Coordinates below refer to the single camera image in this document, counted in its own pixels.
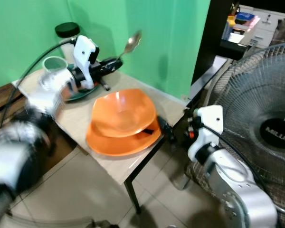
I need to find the orange plate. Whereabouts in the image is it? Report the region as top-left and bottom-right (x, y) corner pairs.
(85, 117), (162, 158)

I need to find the green backdrop cloth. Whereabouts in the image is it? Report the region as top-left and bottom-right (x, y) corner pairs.
(0, 0), (212, 101)

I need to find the white drawer cabinet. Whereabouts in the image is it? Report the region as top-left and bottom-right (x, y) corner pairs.
(222, 4), (285, 49)

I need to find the pale green cup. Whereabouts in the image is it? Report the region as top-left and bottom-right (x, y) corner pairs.
(42, 56), (67, 79)

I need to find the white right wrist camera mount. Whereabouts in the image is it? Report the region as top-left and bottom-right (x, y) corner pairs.
(187, 105), (224, 163)

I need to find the silver metal spoon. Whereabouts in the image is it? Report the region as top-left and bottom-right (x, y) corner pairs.
(117, 30), (143, 60)

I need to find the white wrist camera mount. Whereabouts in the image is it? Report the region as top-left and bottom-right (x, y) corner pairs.
(73, 35), (100, 77)
(187, 105), (224, 163)

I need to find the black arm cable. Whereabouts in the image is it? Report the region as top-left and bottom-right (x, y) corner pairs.
(2, 35), (80, 130)
(206, 123), (269, 202)

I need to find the small blue box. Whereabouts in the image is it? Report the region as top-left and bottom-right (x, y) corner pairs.
(234, 11), (256, 25)

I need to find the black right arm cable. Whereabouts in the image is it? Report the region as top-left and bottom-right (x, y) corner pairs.
(206, 123), (269, 202)

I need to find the wooden table with black legs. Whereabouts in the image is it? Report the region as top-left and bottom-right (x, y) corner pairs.
(14, 67), (187, 215)

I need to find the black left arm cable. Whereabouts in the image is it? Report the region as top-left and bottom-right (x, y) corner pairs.
(2, 35), (80, 130)

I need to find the orange square bowl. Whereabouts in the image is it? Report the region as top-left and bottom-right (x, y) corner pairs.
(91, 88), (158, 139)

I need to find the black shelf post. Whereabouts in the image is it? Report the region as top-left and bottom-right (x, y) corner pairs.
(191, 0), (239, 85)

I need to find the clear jar with black lid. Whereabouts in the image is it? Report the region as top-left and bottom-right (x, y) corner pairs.
(55, 22), (81, 49)

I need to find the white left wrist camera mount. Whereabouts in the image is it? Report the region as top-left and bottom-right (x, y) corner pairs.
(73, 35), (100, 77)

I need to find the black standing fan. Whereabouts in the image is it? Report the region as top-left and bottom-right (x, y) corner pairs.
(206, 41), (285, 191)

